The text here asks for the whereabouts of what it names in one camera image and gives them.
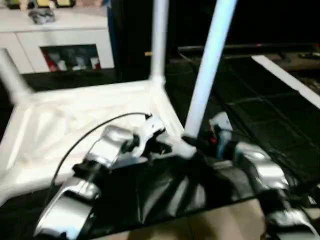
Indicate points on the dark long rail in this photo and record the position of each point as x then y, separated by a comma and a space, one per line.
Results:
240, 48

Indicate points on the small tan box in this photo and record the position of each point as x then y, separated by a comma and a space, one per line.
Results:
148, 53

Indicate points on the white flat strip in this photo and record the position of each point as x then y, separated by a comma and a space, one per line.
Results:
290, 77

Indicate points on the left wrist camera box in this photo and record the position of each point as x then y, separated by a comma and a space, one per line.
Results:
150, 129

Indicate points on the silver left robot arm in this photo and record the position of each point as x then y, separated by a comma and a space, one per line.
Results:
105, 147

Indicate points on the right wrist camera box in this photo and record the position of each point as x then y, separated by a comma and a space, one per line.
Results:
221, 125

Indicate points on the grey crumpled object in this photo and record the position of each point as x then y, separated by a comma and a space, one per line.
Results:
41, 16

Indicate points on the white plastic table leg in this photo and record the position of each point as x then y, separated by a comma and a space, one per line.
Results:
159, 40
12, 80
210, 65

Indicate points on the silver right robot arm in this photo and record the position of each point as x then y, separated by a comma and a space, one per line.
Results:
260, 170

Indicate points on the white glass-door cabinet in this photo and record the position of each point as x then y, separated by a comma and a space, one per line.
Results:
65, 30

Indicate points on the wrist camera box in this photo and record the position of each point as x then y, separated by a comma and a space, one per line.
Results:
150, 129
221, 125

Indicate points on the black work mat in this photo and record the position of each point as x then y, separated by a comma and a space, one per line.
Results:
260, 110

